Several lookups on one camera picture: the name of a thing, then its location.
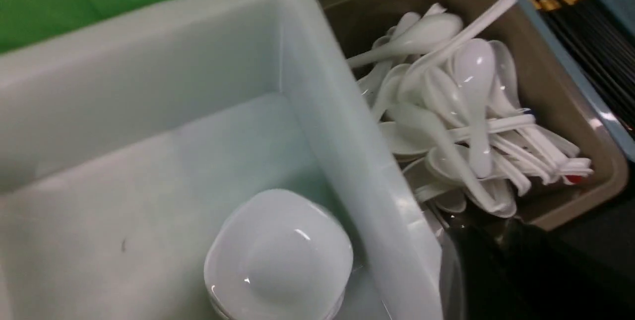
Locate pile of white spoons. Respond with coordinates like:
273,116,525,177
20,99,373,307
347,0,594,218

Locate black plastic serving tray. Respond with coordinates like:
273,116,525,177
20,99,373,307
446,161,635,320

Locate white sauce dish in tub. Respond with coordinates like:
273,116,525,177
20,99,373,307
203,189,354,320

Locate bundle of black chopsticks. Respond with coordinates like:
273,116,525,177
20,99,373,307
528,0,635,135

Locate large white plastic tub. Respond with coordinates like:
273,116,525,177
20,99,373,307
0,0,443,320

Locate brown plastic spoon bin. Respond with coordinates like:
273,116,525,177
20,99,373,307
320,0,629,231

